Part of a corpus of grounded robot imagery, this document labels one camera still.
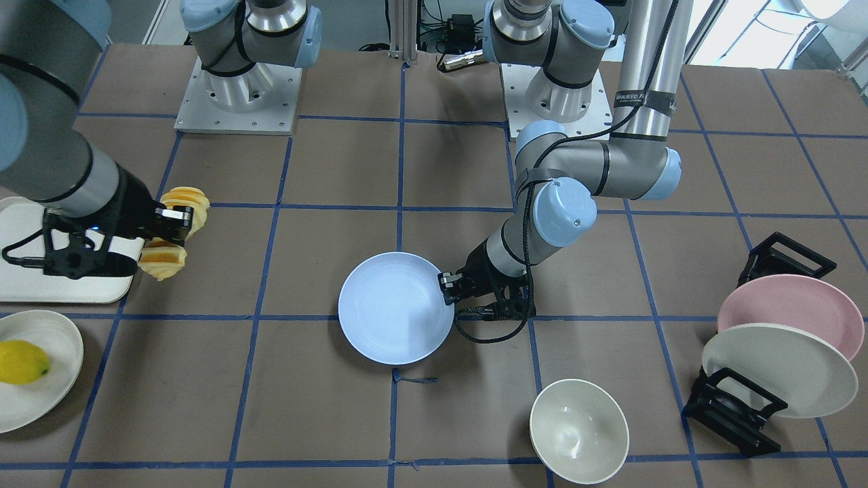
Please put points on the cream plate with lemon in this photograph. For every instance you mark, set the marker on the cream plate with lemon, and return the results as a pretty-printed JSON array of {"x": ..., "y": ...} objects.
[{"x": 62, "y": 341}]

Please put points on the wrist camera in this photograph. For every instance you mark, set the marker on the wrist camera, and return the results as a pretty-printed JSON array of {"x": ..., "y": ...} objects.
[
  {"x": 512, "y": 303},
  {"x": 83, "y": 258}
]

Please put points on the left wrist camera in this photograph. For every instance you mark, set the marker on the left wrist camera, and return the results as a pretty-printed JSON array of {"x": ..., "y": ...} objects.
[{"x": 512, "y": 303}]

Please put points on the yellow lemon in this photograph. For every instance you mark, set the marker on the yellow lemon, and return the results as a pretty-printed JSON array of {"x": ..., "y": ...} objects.
[{"x": 23, "y": 363}]

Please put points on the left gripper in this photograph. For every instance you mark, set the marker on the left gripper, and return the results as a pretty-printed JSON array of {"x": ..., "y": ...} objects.
[{"x": 481, "y": 266}]

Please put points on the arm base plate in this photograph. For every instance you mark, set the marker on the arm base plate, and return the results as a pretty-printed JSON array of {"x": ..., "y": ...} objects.
[
  {"x": 529, "y": 96},
  {"x": 262, "y": 101}
]

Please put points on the black plate rack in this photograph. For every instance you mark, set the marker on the black plate rack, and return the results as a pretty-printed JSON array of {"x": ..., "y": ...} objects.
[{"x": 723, "y": 412}]

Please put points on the blue plate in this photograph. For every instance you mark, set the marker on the blue plate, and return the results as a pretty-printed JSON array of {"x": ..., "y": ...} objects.
[{"x": 392, "y": 310}]

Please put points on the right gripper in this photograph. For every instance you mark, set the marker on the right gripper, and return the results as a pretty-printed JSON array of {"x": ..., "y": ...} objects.
[{"x": 130, "y": 205}]

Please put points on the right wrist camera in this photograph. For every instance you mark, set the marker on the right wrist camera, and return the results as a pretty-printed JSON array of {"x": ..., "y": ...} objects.
[{"x": 83, "y": 258}]

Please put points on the pink plate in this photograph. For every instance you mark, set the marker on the pink plate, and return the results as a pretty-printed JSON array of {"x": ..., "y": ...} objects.
[{"x": 800, "y": 302}]

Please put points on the cream bowl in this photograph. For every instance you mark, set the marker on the cream bowl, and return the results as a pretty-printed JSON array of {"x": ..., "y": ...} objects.
[{"x": 579, "y": 431}]

